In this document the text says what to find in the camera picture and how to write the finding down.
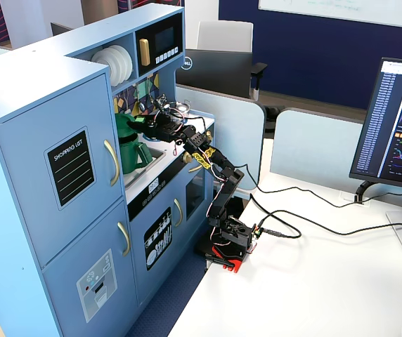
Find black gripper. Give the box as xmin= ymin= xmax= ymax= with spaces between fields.
xmin=126 ymin=114 xmax=186 ymax=143

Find red black arm base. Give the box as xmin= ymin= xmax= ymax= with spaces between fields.
xmin=203 ymin=243 xmax=252 ymax=275

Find green pitcher recipient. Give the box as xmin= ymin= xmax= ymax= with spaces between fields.
xmin=115 ymin=112 xmax=154 ymax=176

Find hanging toy utensils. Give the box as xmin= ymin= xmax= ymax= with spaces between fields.
xmin=132 ymin=77 xmax=160 ymax=112

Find grey toy sink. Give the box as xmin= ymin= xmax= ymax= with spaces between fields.
xmin=122 ymin=146 xmax=167 ymax=190

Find white plate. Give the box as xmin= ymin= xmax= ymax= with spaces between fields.
xmin=91 ymin=51 xmax=117 ymax=87
xmin=118 ymin=44 xmax=134 ymax=79
xmin=105 ymin=47 xmax=127 ymax=84

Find shopping list sticker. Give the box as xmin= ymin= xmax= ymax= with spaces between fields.
xmin=44 ymin=127 xmax=97 ymax=211

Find black toy microwave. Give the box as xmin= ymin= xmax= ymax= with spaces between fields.
xmin=134 ymin=13 xmax=183 ymax=77

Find light blue desk divider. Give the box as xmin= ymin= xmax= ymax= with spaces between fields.
xmin=270 ymin=107 xmax=368 ymax=186
xmin=174 ymin=85 xmax=267 ymax=191

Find black Dell monitor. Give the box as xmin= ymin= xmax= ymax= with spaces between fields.
xmin=175 ymin=48 xmax=253 ymax=100

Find blue toy kitchen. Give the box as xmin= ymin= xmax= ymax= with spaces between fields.
xmin=0 ymin=3 xmax=216 ymax=337

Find black dishwasher sticker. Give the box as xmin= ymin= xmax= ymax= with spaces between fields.
xmin=143 ymin=206 xmax=173 ymax=272

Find white office chair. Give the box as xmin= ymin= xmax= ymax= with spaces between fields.
xmin=196 ymin=20 xmax=268 ymax=101

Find grey ice dispenser sticker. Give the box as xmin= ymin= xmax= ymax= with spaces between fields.
xmin=76 ymin=249 xmax=118 ymax=324

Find whiteboard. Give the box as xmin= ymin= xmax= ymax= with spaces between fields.
xmin=258 ymin=0 xmax=402 ymax=31

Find computer monitor showing graphs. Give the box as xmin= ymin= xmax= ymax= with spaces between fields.
xmin=349 ymin=56 xmax=402 ymax=194

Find gold door handle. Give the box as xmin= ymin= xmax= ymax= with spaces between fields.
xmin=103 ymin=139 xmax=121 ymax=187
xmin=173 ymin=197 xmax=184 ymax=229
xmin=117 ymin=221 xmax=132 ymax=258

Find black cable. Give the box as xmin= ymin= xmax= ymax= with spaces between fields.
xmin=249 ymin=192 xmax=402 ymax=240
xmin=238 ymin=162 xmax=402 ymax=211

